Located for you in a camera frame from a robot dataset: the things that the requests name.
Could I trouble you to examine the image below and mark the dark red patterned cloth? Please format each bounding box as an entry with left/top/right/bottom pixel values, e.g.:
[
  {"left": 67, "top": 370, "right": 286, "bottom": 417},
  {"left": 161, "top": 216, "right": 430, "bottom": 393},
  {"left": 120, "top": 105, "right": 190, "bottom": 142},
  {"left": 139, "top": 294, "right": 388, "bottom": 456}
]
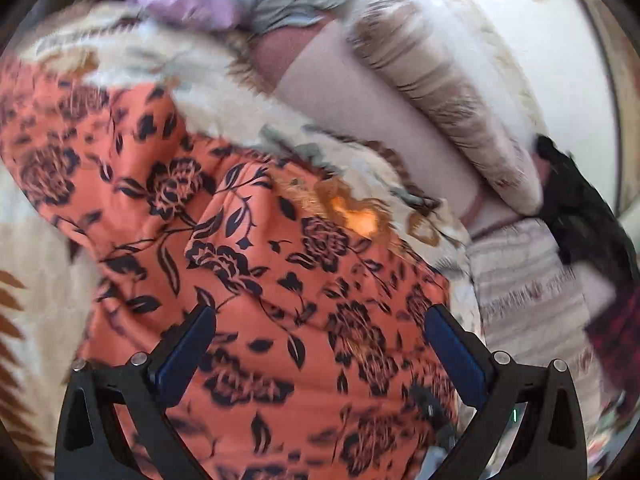
[{"left": 585, "top": 285, "right": 639, "bottom": 408}]

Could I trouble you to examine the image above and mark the grey striped pillow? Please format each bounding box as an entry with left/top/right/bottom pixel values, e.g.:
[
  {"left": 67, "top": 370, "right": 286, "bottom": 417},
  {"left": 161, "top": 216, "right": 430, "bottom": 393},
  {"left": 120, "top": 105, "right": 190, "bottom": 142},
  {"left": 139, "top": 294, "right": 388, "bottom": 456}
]
[{"left": 468, "top": 219, "right": 615, "bottom": 418}]

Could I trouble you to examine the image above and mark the cream leaf-print fleece blanket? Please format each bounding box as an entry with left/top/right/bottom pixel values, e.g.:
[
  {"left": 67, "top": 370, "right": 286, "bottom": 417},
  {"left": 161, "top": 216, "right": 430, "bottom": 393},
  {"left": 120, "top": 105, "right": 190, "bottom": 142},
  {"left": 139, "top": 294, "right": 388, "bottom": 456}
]
[{"left": 1, "top": 3, "right": 480, "bottom": 474}]

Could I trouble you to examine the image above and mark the purple small garment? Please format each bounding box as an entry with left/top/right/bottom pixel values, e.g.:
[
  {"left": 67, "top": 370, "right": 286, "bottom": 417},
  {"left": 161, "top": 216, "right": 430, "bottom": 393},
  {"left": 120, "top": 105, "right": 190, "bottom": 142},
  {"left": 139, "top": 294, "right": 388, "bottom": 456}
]
[{"left": 131, "top": 0, "right": 241, "bottom": 32}]

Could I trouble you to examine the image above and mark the orange black floral garment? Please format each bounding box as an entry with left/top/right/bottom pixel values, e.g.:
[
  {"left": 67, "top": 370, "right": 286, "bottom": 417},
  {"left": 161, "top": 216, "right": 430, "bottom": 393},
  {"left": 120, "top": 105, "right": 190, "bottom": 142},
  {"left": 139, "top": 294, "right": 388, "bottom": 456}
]
[{"left": 1, "top": 60, "right": 457, "bottom": 479}]

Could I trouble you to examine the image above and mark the pink bed sheet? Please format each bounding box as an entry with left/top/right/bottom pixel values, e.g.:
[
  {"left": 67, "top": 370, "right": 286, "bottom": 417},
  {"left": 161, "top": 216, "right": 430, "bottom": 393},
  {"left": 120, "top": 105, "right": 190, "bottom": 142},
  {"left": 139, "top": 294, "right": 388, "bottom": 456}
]
[{"left": 249, "top": 16, "right": 522, "bottom": 241}]

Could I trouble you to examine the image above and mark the striped beige bolster pillow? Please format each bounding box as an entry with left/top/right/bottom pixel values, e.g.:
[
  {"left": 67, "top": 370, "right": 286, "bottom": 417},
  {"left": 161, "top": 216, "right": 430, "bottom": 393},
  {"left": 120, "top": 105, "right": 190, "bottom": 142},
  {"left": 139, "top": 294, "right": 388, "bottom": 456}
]
[{"left": 348, "top": 0, "right": 542, "bottom": 216}]

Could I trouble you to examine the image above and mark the black cloth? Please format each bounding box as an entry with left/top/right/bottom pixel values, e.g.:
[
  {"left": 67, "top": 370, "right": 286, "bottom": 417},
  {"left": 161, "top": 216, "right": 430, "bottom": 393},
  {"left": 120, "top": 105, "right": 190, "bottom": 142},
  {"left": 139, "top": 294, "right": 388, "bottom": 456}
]
[{"left": 536, "top": 136, "right": 639, "bottom": 285}]

